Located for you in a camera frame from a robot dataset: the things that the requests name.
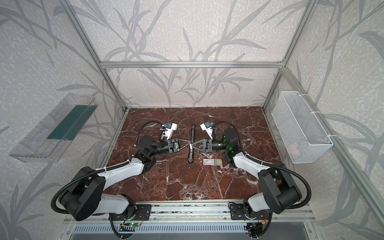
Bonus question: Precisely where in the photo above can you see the white red staple box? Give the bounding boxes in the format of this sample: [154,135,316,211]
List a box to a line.
[203,159,223,166]

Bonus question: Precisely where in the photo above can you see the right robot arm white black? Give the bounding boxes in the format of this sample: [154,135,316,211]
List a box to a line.
[190,128,302,219]

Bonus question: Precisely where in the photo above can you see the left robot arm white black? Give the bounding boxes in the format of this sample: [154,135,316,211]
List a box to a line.
[51,136,182,221]

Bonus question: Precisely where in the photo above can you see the aluminium rear cross bar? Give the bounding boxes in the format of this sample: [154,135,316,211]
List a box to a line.
[100,61,283,69]

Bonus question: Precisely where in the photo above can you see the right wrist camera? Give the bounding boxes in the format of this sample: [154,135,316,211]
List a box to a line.
[200,122,215,140]

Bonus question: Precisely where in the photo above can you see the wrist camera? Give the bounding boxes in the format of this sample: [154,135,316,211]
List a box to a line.
[160,123,178,141]
[200,122,215,140]

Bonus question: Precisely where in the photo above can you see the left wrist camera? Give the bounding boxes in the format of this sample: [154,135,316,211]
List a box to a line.
[160,123,178,141]

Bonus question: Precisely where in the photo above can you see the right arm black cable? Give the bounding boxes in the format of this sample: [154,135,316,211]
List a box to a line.
[214,120,312,238]

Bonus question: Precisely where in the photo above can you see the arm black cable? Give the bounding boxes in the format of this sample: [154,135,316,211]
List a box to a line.
[214,120,312,238]
[50,120,164,239]

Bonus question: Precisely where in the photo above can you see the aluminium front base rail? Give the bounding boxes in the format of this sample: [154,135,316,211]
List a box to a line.
[62,200,316,225]

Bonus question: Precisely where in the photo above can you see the white wire mesh basket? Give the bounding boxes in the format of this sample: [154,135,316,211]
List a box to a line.
[272,91,334,164]

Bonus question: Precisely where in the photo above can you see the clear plastic wall bin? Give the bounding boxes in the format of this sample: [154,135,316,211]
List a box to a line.
[9,94,98,163]

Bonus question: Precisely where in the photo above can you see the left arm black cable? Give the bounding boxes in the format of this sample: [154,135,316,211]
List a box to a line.
[50,120,164,239]

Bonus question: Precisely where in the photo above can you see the aluminium frame post left rear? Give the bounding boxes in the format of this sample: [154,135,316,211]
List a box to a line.
[59,0,127,111]

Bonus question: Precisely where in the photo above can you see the aluminium frame post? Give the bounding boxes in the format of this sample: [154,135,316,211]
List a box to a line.
[262,0,319,112]
[59,0,127,111]

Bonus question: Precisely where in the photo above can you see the aluminium frame post right rear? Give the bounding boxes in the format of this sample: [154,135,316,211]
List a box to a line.
[262,0,319,112]

